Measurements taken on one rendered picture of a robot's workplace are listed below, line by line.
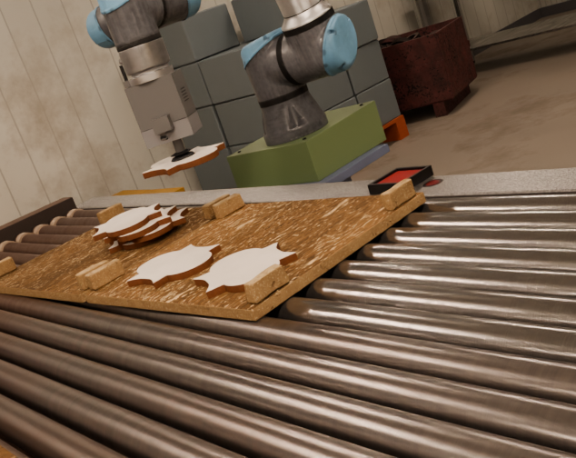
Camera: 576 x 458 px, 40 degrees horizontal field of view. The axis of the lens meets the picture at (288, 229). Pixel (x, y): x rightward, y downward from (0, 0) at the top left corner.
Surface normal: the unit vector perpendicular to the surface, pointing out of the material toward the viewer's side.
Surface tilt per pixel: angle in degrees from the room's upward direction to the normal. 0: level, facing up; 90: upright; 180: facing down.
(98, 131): 90
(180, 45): 90
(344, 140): 90
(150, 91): 90
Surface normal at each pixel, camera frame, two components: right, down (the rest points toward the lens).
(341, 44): 0.83, -0.01
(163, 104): -0.13, 0.33
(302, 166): -0.63, 0.42
